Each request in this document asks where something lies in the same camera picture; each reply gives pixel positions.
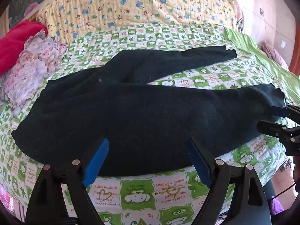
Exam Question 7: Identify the black pants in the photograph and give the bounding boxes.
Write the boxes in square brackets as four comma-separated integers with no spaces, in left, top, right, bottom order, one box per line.
[11,45,287,177]

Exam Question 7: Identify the pink pillow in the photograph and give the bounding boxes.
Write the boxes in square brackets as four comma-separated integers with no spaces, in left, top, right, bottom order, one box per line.
[261,41,289,71]

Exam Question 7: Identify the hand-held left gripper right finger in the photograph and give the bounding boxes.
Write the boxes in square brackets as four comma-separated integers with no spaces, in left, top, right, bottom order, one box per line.
[187,137,273,225]

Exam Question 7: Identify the red cable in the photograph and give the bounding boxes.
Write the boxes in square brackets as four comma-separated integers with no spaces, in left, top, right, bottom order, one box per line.
[269,179,300,201]

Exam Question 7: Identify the yellow printed quilt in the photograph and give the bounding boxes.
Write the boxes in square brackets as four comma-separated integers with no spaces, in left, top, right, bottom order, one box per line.
[35,0,238,45]

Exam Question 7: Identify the purple cloth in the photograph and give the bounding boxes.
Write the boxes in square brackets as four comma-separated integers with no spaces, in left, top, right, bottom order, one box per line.
[269,196,285,215]

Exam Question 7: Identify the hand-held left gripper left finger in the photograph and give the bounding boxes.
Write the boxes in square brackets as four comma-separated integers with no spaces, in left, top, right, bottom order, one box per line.
[25,138,110,225]

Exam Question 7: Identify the pink floral cloth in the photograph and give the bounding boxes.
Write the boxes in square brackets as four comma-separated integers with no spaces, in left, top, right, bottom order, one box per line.
[0,29,68,110]

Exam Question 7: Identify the green checked printed bedsheet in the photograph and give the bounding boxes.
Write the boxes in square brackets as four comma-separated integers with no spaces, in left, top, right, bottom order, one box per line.
[0,23,300,225]

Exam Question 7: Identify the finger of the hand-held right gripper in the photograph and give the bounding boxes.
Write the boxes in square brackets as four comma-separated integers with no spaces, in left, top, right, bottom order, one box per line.
[267,103,300,118]
[256,120,300,144]

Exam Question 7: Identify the red cloth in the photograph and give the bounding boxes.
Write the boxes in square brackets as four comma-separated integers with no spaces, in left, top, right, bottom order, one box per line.
[0,21,48,75]

